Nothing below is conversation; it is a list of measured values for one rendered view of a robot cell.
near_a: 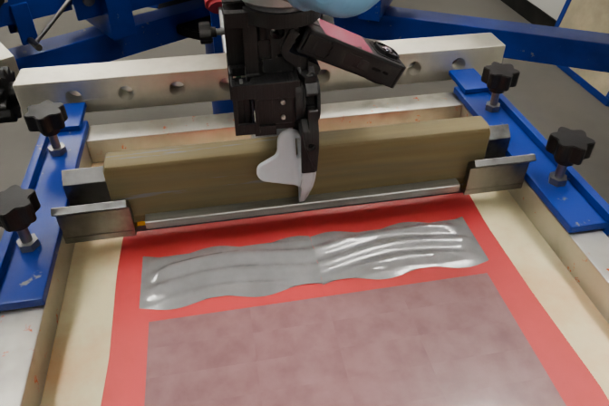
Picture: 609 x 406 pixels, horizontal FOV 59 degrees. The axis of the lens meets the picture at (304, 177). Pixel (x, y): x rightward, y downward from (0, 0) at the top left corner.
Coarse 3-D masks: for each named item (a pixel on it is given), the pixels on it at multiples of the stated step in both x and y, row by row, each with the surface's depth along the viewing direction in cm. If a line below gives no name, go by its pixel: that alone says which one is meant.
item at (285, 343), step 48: (144, 240) 59; (192, 240) 59; (240, 240) 59; (288, 288) 54; (144, 336) 49; (192, 336) 49; (240, 336) 49; (288, 336) 49; (144, 384) 46; (192, 384) 46; (240, 384) 46; (288, 384) 46; (336, 384) 46
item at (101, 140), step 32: (416, 96) 77; (448, 96) 77; (96, 128) 71; (128, 128) 71; (160, 128) 71; (192, 128) 71; (224, 128) 71; (320, 128) 74; (352, 128) 75; (96, 160) 70; (512, 192) 65; (544, 224) 59; (64, 256) 55; (576, 256) 54; (608, 256) 53; (64, 288) 54; (608, 288) 50; (0, 320) 47; (32, 320) 47; (608, 320) 51; (0, 352) 44; (32, 352) 44; (0, 384) 42; (32, 384) 43
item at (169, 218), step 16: (336, 192) 60; (352, 192) 60; (368, 192) 60; (384, 192) 60; (400, 192) 60; (416, 192) 60; (432, 192) 61; (448, 192) 61; (192, 208) 57; (208, 208) 57; (224, 208) 57; (240, 208) 57; (256, 208) 57; (272, 208) 58; (288, 208) 58; (304, 208) 59; (160, 224) 56; (176, 224) 57
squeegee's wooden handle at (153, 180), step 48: (192, 144) 56; (240, 144) 55; (336, 144) 56; (384, 144) 57; (432, 144) 58; (480, 144) 59; (144, 192) 55; (192, 192) 56; (240, 192) 57; (288, 192) 58
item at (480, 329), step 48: (480, 240) 59; (336, 288) 54; (384, 288) 54; (432, 288) 54; (480, 288) 54; (528, 288) 54; (336, 336) 49; (384, 336) 49; (432, 336) 49; (480, 336) 49; (528, 336) 49; (384, 384) 46; (432, 384) 46; (480, 384) 46; (528, 384) 46; (576, 384) 46
